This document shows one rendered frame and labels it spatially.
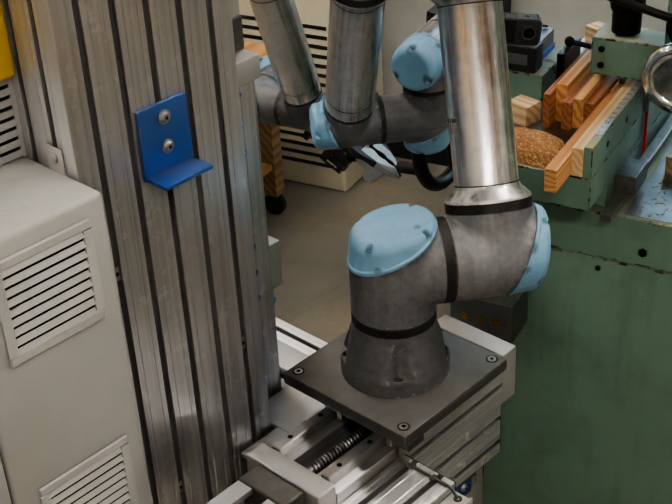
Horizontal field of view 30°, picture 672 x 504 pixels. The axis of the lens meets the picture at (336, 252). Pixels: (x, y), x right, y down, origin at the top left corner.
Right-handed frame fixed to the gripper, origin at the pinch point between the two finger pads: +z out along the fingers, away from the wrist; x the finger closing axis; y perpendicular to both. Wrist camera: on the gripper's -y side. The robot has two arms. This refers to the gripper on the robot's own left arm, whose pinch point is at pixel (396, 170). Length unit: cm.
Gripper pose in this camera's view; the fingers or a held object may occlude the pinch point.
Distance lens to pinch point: 246.0
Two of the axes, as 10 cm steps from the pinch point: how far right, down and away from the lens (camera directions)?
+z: 7.6, 6.4, -1.4
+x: -4.9, 4.1, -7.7
